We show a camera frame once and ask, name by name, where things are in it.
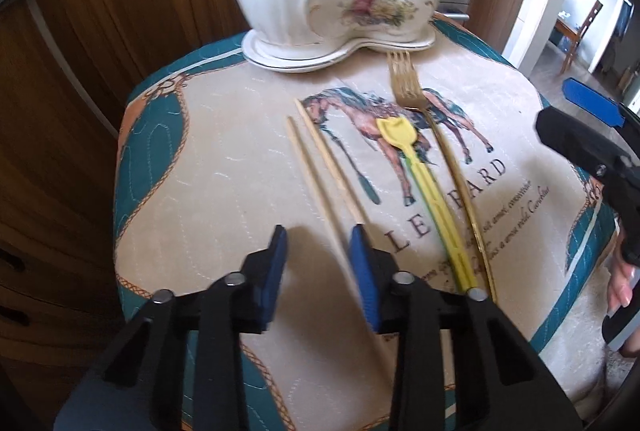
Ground yellow plastic spork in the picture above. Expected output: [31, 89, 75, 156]
[375, 117, 478, 292]

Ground wooden dining table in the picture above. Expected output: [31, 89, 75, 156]
[554, 14, 583, 52]

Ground white ceramic drip tray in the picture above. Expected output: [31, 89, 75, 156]
[242, 28, 437, 73]

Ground gold fork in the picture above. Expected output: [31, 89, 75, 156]
[387, 50, 498, 304]

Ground wide wooden base cabinet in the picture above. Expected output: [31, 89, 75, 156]
[0, 0, 251, 431]

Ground wooden chopstick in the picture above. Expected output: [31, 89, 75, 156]
[286, 116, 337, 237]
[294, 98, 371, 237]

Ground printed horse table cloth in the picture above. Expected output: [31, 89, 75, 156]
[114, 11, 618, 431]

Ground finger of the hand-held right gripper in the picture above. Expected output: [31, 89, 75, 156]
[561, 78, 640, 130]
[534, 106, 640, 192]

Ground person's right hand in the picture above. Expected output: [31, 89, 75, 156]
[607, 256, 638, 314]

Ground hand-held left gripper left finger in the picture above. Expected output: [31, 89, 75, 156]
[65, 225, 289, 431]

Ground wooden chair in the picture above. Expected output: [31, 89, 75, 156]
[560, 0, 603, 74]

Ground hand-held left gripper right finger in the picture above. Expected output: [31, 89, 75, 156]
[348, 223, 581, 431]

